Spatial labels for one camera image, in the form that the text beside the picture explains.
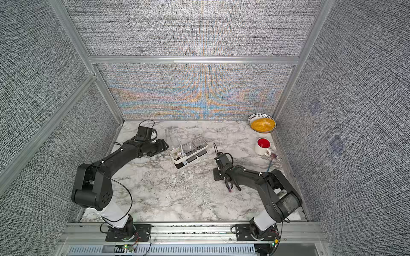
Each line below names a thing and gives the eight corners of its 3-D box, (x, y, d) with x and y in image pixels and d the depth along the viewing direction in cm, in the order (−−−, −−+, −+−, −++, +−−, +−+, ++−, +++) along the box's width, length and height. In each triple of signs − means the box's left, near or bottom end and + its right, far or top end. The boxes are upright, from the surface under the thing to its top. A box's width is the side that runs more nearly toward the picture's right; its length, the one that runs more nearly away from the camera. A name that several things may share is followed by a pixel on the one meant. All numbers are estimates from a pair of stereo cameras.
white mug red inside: (256, 157, 101) (258, 151, 96) (253, 143, 107) (255, 137, 103) (270, 157, 101) (273, 151, 96) (266, 143, 107) (268, 137, 103)
